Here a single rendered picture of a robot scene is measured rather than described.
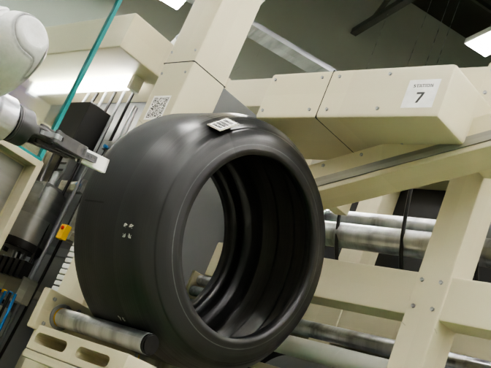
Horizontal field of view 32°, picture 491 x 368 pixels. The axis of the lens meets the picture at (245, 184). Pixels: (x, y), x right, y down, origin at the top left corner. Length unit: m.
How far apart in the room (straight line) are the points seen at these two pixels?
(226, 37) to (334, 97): 0.35
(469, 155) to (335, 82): 0.42
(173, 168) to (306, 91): 0.68
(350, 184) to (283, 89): 0.35
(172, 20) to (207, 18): 9.66
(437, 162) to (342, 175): 0.27
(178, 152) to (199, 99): 0.53
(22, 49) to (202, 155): 0.52
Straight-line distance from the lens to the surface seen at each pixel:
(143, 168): 1.78
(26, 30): 1.44
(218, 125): 1.83
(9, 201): 2.33
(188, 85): 2.26
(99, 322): 1.89
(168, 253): 1.73
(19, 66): 1.44
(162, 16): 11.99
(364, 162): 2.25
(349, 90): 2.23
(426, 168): 2.17
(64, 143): 1.66
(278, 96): 2.39
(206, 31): 2.32
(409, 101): 2.09
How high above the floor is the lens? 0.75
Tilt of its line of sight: 17 degrees up
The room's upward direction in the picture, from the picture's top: 23 degrees clockwise
